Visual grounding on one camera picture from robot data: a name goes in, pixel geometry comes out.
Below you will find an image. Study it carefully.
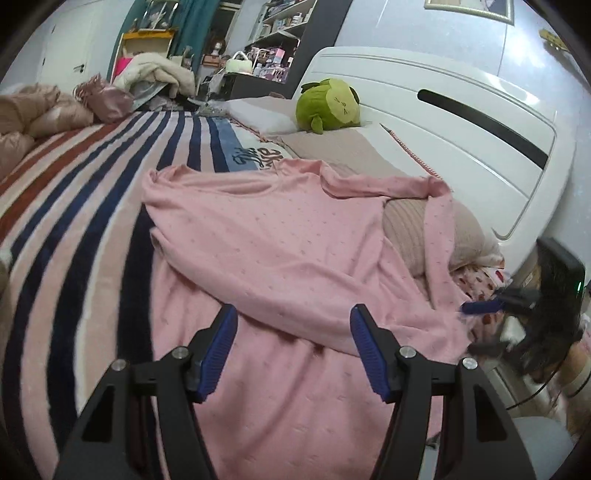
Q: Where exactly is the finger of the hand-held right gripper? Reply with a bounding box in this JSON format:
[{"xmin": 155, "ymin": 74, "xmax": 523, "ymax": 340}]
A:
[
  {"xmin": 461, "ymin": 295, "xmax": 509, "ymax": 317},
  {"xmin": 466, "ymin": 339, "xmax": 509, "ymax": 358}
]

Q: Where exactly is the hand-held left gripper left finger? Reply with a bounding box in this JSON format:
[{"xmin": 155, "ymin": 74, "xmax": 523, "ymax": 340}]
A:
[{"xmin": 54, "ymin": 304, "xmax": 239, "ymax": 480}]

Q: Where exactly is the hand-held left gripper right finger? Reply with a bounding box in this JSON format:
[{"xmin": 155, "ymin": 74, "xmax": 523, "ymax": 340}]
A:
[{"xmin": 349, "ymin": 304, "xmax": 537, "ymax": 480}]

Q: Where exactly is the pink dotted knit top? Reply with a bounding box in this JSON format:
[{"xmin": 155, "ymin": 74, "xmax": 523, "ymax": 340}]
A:
[{"xmin": 140, "ymin": 160, "xmax": 472, "ymax": 480}]

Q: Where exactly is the patterned bed sheet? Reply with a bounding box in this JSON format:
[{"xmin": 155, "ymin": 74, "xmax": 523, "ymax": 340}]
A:
[{"xmin": 451, "ymin": 262, "xmax": 514, "ymax": 342}]

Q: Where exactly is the beige knit pillow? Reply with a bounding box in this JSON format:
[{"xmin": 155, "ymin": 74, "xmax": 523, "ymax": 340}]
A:
[{"xmin": 381, "ymin": 198, "xmax": 501, "ymax": 278}]

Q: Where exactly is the white headboard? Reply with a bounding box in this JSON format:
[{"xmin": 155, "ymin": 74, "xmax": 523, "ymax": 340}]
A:
[{"xmin": 292, "ymin": 46, "xmax": 578, "ymax": 241}]

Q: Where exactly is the striped blanket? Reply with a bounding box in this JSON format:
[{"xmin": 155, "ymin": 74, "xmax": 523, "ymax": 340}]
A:
[{"xmin": 0, "ymin": 110, "xmax": 287, "ymax": 480}]

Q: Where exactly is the white pillow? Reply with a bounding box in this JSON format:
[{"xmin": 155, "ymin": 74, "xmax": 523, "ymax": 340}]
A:
[{"xmin": 226, "ymin": 97, "xmax": 305, "ymax": 136}]

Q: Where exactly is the green plush toy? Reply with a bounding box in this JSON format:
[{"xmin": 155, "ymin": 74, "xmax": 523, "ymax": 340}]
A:
[{"xmin": 295, "ymin": 78, "xmax": 362, "ymax": 136}]

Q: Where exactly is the shiny pink cloth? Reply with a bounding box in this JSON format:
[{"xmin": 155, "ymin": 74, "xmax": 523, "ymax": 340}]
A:
[{"xmin": 74, "ymin": 74, "xmax": 136, "ymax": 124}]

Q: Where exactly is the cream fleece blanket pile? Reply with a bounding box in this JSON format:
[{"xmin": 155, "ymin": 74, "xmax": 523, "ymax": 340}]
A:
[{"xmin": 113, "ymin": 52, "xmax": 197, "ymax": 99}]

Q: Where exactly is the white handbag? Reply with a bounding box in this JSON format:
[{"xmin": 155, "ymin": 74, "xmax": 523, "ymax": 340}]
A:
[{"xmin": 224, "ymin": 51, "xmax": 254, "ymax": 75}]

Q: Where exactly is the beige puffy comforter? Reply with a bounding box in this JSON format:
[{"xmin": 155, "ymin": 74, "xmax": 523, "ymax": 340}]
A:
[{"xmin": 0, "ymin": 84, "xmax": 95, "ymax": 182}]

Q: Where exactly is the dark shelving unit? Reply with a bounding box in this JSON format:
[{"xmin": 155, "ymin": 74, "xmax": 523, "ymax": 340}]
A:
[{"xmin": 198, "ymin": 0, "xmax": 350, "ymax": 100}]

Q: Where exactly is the teal curtain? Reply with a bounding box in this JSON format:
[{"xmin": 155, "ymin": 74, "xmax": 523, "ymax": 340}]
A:
[{"xmin": 172, "ymin": 0, "xmax": 225, "ymax": 70}]

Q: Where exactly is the framed wall picture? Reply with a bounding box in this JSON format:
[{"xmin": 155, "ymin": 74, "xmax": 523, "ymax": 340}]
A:
[{"xmin": 424, "ymin": 0, "xmax": 515, "ymax": 25}]

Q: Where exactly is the yellow frame stand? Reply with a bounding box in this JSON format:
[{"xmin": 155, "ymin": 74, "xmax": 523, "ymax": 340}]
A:
[{"xmin": 116, "ymin": 28, "xmax": 178, "ymax": 75}]

